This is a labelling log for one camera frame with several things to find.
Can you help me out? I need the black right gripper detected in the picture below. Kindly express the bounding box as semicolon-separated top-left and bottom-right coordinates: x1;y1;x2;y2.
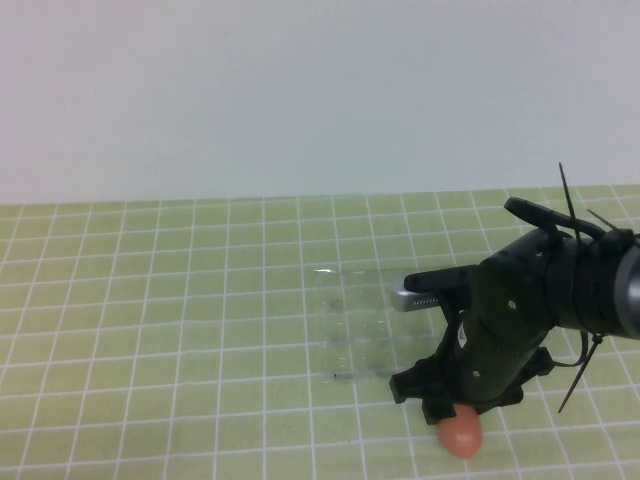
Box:
389;232;557;427

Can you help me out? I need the brown egg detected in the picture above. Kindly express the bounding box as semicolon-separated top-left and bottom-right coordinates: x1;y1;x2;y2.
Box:
436;404;484;459

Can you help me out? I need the clear plastic egg tray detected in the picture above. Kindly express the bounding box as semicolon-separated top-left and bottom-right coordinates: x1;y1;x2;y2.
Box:
312;267;451;389

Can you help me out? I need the black zip tie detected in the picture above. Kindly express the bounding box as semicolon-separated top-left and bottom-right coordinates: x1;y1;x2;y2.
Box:
557;161;582;239
556;332;605;415

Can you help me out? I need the green grid tablecloth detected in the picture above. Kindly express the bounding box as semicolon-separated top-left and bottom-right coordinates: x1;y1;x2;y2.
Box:
0;183;640;480

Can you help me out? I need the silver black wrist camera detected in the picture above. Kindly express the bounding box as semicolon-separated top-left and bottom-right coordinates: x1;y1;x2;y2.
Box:
389;267;482;314

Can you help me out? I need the black camera cable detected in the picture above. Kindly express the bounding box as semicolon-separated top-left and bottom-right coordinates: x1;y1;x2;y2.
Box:
503;196;632;242

